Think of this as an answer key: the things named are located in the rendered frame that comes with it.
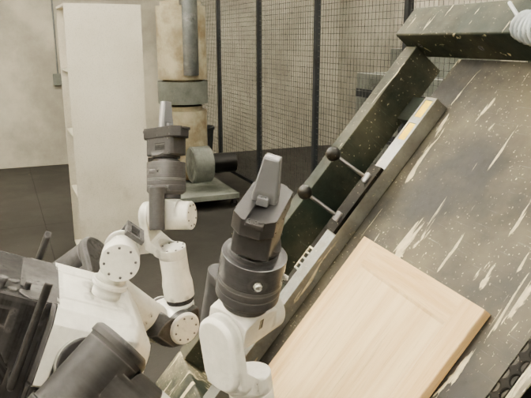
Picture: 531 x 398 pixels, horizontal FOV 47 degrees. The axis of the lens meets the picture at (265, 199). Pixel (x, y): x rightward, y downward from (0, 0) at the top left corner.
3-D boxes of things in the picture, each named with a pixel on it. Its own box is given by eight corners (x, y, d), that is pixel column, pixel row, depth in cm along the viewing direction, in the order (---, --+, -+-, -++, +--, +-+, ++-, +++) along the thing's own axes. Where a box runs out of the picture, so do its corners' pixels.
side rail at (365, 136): (209, 366, 182) (179, 349, 178) (429, 69, 183) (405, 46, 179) (213, 376, 177) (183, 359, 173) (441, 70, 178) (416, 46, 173)
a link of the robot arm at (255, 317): (254, 306, 77) (240, 373, 83) (302, 275, 85) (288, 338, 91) (190, 264, 83) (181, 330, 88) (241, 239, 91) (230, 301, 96)
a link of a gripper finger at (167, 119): (171, 103, 142) (171, 129, 142) (160, 100, 140) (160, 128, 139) (175, 102, 141) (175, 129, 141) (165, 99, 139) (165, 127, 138)
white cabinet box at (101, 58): (74, 241, 563) (55, 6, 511) (137, 233, 585) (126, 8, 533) (83, 261, 509) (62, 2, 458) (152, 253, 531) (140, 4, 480)
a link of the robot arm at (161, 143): (163, 133, 148) (163, 182, 148) (132, 129, 141) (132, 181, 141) (201, 128, 141) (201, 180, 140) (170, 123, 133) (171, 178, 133)
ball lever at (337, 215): (337, 225, 155) (294, 194, 156) (346, 213, 155) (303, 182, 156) (337, 225, 151) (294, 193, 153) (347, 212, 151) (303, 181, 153)
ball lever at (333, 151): (365, 187, 155) (322, 156, 157) (374, 175, 155) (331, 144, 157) (367, 186, 151) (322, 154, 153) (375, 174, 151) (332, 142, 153)
